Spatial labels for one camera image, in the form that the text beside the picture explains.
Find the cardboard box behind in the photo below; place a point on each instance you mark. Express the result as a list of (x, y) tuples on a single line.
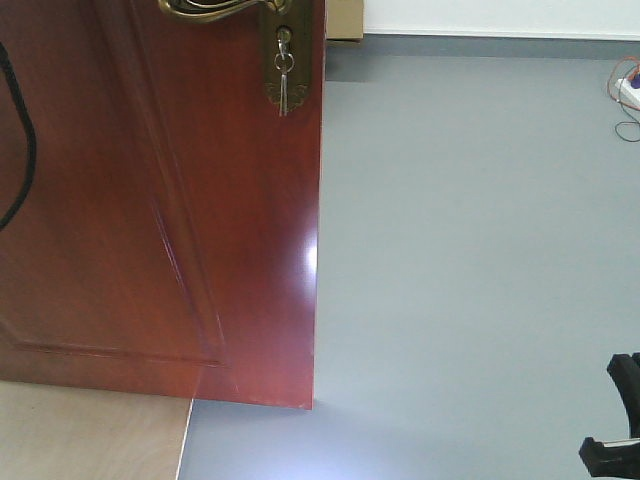
[(345, 20)]

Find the plywood base platform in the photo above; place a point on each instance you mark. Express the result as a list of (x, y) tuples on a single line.
[(51, 432)]

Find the white power strip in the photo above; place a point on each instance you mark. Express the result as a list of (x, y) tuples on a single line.
[(627, 94)]

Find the brass door handle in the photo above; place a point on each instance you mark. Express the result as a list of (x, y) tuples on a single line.
[(201, 13)]

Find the brass lock plate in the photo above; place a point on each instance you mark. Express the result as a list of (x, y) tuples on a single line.
[(299, 19)]

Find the hanging keys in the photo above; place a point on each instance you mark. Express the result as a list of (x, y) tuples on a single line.
[(284, 63)]

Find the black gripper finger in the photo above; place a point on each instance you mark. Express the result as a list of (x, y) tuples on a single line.
[(624, 371), (618, 459)]

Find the brown wooden door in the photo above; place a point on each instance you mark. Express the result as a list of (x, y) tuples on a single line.
[(159, 219)]

